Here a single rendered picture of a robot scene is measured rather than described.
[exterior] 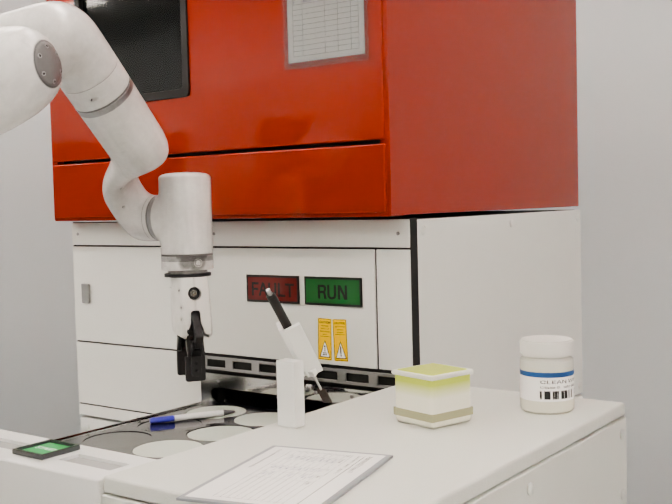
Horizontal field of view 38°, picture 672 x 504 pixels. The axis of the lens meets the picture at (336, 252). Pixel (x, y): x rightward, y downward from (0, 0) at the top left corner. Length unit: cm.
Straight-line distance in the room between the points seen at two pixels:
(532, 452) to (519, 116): 90
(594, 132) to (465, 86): 132
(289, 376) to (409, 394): 15
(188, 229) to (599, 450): 70
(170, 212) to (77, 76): 29
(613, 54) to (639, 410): 104
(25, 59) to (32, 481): 48
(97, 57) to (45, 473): 56
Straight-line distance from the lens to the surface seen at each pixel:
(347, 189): 153
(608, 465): 135
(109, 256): 199
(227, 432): 152
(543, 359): 130
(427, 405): 122
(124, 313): 197
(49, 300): 461
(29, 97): 120
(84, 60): 138
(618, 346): 299
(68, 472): 113
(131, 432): 157
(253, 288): 172
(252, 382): 174
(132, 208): 160
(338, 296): 161
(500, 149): 181
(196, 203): 155
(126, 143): 145
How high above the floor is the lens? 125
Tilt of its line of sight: 3 degrees down
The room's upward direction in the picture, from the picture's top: 2 degrees counter-clockwise
